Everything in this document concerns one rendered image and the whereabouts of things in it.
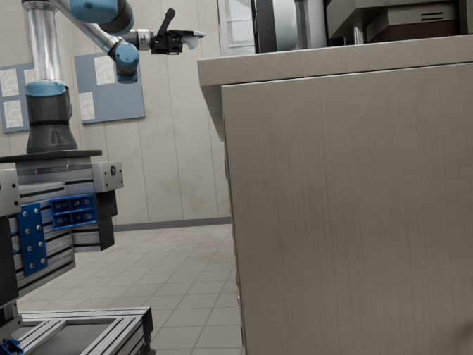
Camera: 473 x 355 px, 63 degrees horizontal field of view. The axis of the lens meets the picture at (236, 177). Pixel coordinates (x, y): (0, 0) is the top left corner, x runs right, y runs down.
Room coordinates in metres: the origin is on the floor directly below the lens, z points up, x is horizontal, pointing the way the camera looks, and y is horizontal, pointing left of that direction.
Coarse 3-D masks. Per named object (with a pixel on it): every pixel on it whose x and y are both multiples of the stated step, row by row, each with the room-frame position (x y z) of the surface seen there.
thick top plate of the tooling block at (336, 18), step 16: (336, 0) 0.71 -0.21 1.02; (352, 0) 0.63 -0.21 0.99; (368, 0) 0.62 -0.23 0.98; (384, 0) 0.62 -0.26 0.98; (400, 0) 0.62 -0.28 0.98; (416, 0) 0.62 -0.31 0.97; (432, 0) 0.63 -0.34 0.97; (448, 0) 0.63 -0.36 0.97; (336, 16) 0.72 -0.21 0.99; (352, 16) 0.66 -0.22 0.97; (368, 16) 0.67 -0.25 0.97; (336, 32) 0.75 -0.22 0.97; (352, 32) 0.76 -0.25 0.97
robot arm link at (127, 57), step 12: (60, 0) 1.25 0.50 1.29; (84, 24) 1.27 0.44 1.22; (96, 24) 1.27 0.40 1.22; (96, 36) 1.28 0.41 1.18; (108, 36) 1.28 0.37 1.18; (108, 48) 1.29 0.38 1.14; (120, 48) 1.27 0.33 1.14; (132, 48) 1.29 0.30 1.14; (120, 60) 1.28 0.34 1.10; (132, 60) 1.28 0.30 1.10
